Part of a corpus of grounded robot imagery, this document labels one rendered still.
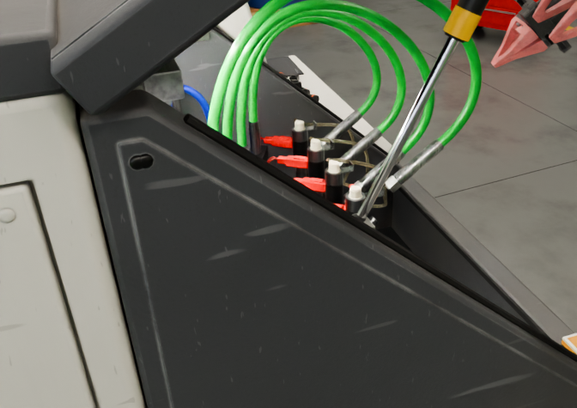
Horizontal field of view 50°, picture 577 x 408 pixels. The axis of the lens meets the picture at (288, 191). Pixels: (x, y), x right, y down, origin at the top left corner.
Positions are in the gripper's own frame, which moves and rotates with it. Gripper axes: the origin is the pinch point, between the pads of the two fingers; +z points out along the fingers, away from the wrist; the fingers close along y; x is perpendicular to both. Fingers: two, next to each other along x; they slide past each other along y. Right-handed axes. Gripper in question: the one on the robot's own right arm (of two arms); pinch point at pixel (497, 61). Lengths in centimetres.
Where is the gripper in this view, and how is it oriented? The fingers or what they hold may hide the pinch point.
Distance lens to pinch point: 105.2
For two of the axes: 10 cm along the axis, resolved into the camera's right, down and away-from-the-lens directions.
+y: -7.2, -5.7, -4.0
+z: -6.9, 6.4, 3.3
